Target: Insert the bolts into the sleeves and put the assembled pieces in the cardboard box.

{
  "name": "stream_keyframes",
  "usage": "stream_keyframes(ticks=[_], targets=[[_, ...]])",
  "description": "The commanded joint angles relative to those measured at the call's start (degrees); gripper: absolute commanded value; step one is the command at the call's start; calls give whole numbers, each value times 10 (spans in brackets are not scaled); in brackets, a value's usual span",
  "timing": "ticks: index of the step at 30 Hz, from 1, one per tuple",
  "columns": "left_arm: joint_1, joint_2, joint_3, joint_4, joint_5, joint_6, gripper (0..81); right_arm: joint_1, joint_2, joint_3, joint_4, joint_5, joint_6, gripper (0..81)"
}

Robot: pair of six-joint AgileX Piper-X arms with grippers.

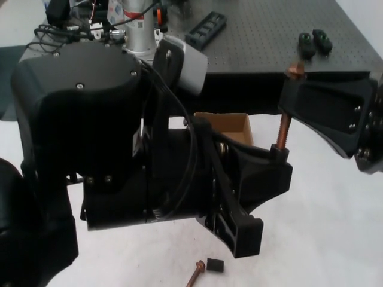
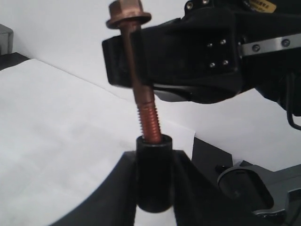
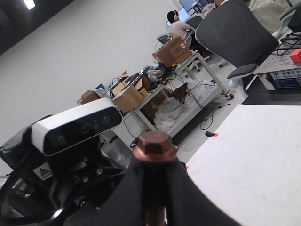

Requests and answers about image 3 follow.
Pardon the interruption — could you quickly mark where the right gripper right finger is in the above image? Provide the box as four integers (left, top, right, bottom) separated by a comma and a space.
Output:
144, 160, 238, 226

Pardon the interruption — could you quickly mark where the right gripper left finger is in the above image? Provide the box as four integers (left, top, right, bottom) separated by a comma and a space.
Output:
94, 157, 146, 226

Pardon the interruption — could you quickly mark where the copper hex head bolt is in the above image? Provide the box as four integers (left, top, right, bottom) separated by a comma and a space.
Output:
132, 131, 177, 226

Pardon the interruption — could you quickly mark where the small cardboard box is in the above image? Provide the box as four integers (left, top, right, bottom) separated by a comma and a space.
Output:
80, 89, 101, 105

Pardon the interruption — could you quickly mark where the large closed cardboard box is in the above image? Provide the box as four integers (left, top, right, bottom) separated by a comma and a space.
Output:
111, 84, 145, 113

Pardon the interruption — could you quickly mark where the open cardboard box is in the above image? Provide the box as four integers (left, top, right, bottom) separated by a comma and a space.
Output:
151, 43, 177, 67

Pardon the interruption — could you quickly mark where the cardboard box with label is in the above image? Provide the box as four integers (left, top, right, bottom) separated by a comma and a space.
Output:
168, 36, 194, 65

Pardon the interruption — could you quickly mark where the red box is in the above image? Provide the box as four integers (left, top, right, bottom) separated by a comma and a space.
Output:
289, 48, 301, 64

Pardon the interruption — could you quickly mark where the white plastic bag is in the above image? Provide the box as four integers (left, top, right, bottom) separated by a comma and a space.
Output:
153, 97, 190, 133

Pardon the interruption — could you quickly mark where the white shelf table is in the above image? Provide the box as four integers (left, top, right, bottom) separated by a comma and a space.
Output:
112, 82, 210, 138

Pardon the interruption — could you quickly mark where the white desk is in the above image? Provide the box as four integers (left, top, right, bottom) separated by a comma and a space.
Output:
173, 49, 235, 99

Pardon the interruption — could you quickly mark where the metal bench with holes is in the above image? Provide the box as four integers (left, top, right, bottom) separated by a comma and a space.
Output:
252, 48, 301, 90

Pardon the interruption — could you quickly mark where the black mesh office chair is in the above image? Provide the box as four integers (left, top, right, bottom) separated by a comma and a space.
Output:
195, 0, 280, 99

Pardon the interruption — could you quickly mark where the person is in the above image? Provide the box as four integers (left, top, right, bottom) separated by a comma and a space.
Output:
166, 10, 196, 49

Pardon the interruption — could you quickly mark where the ceiling light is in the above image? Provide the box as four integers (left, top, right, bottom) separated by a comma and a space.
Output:
22, 0, 36, 11

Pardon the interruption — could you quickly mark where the computer monitor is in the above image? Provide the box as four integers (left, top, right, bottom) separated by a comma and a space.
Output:
178, 0, 210, 13

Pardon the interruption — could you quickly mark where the grey white office chair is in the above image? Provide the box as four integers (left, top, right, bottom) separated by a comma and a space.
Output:
272, 4, 301, 40

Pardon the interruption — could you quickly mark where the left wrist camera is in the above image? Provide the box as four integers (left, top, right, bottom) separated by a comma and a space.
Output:
31, 97, 123, 157

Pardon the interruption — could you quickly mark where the black cable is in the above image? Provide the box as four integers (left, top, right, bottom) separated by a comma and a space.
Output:
0, 150, 71, 226

